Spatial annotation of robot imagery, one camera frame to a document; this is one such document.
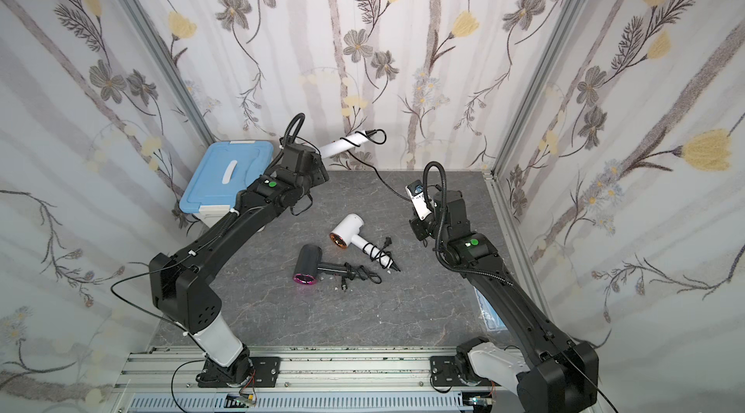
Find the blue lid storage box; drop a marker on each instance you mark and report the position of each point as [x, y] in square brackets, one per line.
[227, 168]

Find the blue face mask pack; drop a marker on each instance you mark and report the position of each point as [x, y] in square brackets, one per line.
[492, 321]

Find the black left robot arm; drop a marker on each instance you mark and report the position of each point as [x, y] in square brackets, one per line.
[181, 283]

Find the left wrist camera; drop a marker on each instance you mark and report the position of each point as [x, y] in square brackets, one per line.
[297, 148]

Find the aluminium rail frame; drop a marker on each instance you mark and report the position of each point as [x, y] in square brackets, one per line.
[173, 371]

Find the white hair dryer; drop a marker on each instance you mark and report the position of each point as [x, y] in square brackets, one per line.
[346, 143]
[347, 233]

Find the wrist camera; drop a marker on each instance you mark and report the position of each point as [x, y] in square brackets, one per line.
[297, 148]
[417, 193]

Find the dark grey pink hair dryer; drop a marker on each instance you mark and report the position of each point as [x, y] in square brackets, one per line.
[310, 265]

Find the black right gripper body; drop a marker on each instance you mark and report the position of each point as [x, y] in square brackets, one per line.
[420, 226]

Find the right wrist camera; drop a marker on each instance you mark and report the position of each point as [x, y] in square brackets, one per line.
[417, 193]

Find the white vented cable duct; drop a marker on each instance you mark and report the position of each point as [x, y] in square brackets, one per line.
[302, 402]

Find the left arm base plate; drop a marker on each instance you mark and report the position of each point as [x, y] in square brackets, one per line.
[260, 372]

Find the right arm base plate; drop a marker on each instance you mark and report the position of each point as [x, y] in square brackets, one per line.
[455, 371]

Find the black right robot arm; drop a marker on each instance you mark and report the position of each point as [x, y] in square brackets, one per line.
[553, 373]

